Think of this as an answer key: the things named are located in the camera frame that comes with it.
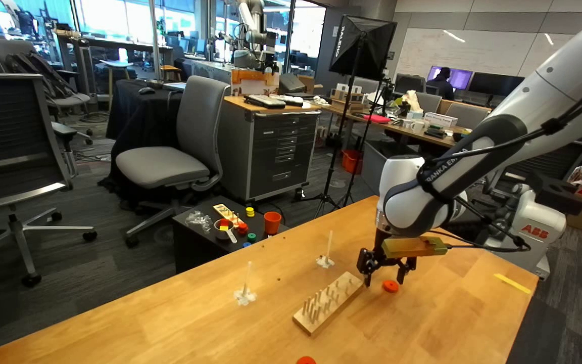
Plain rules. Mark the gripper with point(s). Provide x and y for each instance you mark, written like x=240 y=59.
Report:
x=380 y=242

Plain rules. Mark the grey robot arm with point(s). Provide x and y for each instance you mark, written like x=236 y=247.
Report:
x=253 y=30

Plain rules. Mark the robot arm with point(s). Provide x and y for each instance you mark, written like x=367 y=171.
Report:
x=533 y=108

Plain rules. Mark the white peg stand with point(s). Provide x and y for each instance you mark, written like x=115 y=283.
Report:
x=326 y=260
x=245 y=296

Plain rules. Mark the softbox light on stand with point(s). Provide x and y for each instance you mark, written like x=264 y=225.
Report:
x=364 y=45

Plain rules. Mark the wooden peg board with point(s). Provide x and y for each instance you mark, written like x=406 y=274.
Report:
x=329 y=303

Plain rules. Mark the red bin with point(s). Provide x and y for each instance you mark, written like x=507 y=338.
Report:
x=351 y=162

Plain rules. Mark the orange cup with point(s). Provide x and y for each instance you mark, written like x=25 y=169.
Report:
x=272 y=222

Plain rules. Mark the yellow tape strip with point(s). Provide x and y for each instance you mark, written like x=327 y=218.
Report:
x=512 y=283

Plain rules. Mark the green block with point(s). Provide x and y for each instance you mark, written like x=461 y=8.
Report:
x=251 y=236

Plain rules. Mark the yellow block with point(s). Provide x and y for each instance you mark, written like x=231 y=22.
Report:
x=250 y=212

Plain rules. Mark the red block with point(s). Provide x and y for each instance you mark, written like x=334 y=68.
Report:
x=242 y=228

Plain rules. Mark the white industrial robot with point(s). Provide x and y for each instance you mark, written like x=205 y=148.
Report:
x=538 y=227

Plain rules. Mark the grey tool cabinet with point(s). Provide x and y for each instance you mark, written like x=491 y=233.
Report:
x=276 y=151

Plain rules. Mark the metal measuring cup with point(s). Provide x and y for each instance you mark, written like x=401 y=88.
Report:
x=222 y=230

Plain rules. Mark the wooden board with coloured pieces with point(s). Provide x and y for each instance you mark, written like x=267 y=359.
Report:
x=225 y=211

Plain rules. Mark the person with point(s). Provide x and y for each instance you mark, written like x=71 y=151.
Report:
x=441 y=83

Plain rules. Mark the black side table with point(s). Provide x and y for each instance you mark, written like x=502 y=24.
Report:
x=195 y=247

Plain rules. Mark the clear plastic wrap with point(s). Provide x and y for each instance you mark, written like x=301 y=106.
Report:
x=199 y=220

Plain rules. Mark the black keyboard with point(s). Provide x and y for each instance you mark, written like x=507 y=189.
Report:
x=265 y=101

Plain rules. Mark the row of monitors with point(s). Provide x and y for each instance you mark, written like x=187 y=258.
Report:
x=493 y=83

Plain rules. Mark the grey office chair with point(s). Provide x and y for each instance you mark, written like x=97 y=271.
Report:
x=170 y=167

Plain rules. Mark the black mesh office chair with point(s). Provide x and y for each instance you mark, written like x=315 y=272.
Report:
x=8 y=136

